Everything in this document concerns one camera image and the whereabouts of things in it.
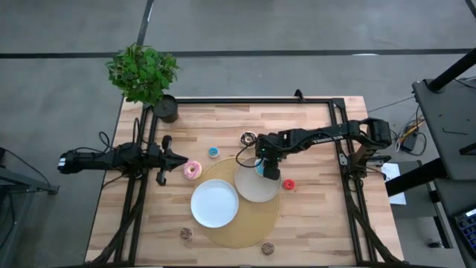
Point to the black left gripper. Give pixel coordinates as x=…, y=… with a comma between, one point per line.
x=163, y=160

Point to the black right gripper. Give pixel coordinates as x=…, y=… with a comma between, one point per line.
x=271, y=147

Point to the large pink frosted donut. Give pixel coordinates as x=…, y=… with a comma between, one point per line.
x=187, y=170

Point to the large blue frosted donut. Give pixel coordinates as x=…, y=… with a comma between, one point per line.
x=259, y=168

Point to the small red frosted donut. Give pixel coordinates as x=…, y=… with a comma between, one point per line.
x=285, y=184

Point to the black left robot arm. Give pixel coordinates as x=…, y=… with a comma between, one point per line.
x=96, y=160

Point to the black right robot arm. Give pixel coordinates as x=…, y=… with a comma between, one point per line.
x=323, y=136

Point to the small blue frosted donut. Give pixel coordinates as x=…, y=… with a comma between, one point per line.
x=210, y=152

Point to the beige plate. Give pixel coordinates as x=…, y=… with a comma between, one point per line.
x=253, y=188

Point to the black plant pot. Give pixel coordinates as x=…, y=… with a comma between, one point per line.
x=165, y=109

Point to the white plate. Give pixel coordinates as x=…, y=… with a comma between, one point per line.
x=214, y=203

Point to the black clamp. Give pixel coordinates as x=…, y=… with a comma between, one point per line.
x=298, y=95

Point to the small brown donut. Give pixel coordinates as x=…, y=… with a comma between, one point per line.
x=183, y=233
x=264, y=248

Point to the round woven straw placemat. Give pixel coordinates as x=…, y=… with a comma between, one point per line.
x=253, y=227

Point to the green leafy plant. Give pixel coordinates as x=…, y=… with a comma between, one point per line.
x=141, y=74

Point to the white paper sheet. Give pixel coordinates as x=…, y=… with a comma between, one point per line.
x=396, y=193

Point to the black power adapter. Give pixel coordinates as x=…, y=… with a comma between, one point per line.
x=410, y=142

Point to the grey cart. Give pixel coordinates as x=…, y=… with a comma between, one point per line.
x=26, y=182

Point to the grey side table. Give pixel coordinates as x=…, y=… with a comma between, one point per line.
x=446, y=123

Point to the dark desk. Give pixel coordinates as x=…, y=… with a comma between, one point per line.
x=453, y=201

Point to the black pole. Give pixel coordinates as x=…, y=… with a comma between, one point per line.
x=451, y=70

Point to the black keyboard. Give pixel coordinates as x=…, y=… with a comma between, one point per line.
x=468, y=231

